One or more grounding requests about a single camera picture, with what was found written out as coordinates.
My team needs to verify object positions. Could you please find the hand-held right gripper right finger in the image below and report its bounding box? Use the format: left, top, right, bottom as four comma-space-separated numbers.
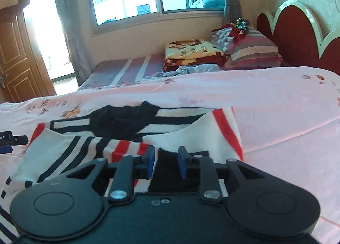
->
177, 146, 269, 203

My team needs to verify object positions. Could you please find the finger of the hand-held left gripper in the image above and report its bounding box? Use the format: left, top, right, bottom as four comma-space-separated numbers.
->
12, 135, 29, 145

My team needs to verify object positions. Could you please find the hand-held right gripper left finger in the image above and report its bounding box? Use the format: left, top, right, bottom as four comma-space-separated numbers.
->
65, 145, 156, 203

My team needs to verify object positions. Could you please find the black white red striped sweater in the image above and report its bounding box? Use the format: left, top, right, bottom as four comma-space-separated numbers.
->
0, 107, 244, 244

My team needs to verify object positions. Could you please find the black cloth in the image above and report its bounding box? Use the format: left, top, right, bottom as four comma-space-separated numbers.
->
89, 101, 162, 142

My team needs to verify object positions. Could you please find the brown wooden door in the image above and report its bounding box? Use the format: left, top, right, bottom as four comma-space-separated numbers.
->
0, 4, 57, 102

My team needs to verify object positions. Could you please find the light blue cloth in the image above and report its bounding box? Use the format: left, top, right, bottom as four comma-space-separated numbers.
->
145, 64, 221, 78

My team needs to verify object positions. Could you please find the striped bed sheet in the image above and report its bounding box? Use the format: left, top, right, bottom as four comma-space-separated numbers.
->
76, 53, 172, 91

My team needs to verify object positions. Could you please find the pink floral blanket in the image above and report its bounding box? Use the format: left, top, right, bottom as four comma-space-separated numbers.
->
0, 65, 340, 244

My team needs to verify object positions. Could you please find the folded printed blanket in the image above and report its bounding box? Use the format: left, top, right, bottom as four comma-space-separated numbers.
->
162, 38, 230, 72

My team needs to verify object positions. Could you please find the folded striped cloth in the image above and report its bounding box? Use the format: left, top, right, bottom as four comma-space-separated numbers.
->
211, 27, 239, 55

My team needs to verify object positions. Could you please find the striped pillow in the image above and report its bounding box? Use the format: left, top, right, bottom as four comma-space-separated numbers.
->
222, 25, 290, 70

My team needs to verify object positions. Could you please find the dark red shiny cloth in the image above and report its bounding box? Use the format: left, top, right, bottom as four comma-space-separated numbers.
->
219, 18, 251, 41

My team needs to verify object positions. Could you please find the teal quilt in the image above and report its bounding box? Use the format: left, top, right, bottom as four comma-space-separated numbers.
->
191, 0, 226, 10

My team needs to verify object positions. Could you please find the red scalloped headboard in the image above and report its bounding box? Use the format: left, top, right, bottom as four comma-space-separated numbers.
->
256, 0, 340, 75

